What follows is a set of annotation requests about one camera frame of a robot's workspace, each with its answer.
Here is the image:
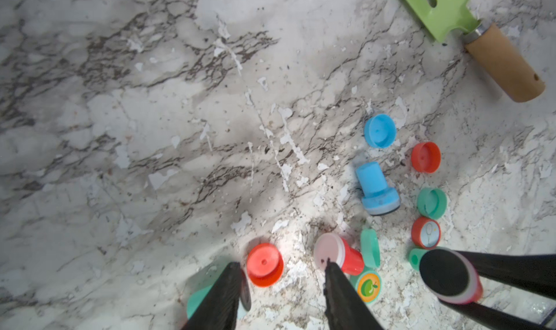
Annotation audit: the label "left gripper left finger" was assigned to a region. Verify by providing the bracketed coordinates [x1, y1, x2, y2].
[182, 262, 243, 330]

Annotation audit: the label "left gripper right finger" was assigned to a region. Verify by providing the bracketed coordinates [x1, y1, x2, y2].
[324, 260, 384, 330]

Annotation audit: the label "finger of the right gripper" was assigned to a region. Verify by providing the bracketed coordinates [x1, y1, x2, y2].
[458, 251, 556, 300]
[440, 300, 548, 330]

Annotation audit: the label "red stamp white base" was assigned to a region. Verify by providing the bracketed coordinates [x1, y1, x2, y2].
[314, 233, 365, 276]

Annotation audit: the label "red stamp cap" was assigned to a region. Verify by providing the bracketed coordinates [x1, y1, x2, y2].
[246, 243, 285, 287]

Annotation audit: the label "green stamp with red cap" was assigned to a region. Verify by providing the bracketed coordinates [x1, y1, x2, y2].
[186, 269, 252, 321]

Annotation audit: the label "green stamp apple picture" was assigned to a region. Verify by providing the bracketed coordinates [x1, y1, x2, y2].
[350, 267, 382, 305]

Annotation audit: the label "green cap on edge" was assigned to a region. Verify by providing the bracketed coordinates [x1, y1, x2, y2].
[360, 229, 381, 269]

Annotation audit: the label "green stamp lower right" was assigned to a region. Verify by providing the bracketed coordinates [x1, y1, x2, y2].
[408, 247, 428, 271]

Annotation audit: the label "red stamp with picture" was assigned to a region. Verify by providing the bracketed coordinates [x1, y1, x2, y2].
[411, 216, 442, 250]

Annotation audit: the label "blue stamp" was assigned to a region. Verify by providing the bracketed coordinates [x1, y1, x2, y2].
[356, 162, 401, 216]

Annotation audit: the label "green stamp cap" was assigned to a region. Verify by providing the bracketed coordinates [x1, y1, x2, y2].
[417, 187, 447, 221]

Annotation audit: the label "red cap near blue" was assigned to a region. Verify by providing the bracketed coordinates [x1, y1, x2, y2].
[411, 142, 442, 174]

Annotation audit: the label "blue stamp cap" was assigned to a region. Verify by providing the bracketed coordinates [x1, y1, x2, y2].
[363, 114, 397, 149]

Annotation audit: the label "green garden fork wooden handle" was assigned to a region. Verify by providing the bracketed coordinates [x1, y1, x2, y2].
[405, 0, 545, 103]

